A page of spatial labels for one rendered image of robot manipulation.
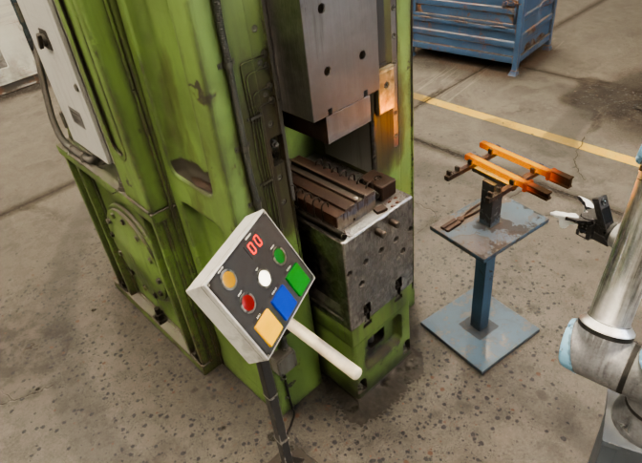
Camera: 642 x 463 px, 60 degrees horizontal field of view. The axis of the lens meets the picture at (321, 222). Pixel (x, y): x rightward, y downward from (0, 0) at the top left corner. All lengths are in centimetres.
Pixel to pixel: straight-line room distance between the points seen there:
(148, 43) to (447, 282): 198
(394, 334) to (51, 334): 185
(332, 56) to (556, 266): 201
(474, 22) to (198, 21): 421
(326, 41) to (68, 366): 217
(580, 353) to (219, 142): 120
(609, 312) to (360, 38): 106
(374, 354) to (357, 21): 146
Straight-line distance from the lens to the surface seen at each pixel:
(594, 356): 177
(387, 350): 258
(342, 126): 181
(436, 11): 575
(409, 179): 248
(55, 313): 352
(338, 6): 170
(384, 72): 210
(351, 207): 199
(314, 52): 166
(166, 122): 204
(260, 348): 153
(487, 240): 237
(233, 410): 268
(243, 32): 166
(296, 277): 167
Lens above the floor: 213
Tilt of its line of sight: 36 degrees down
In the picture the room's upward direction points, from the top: 7 degrees counter-clockwise
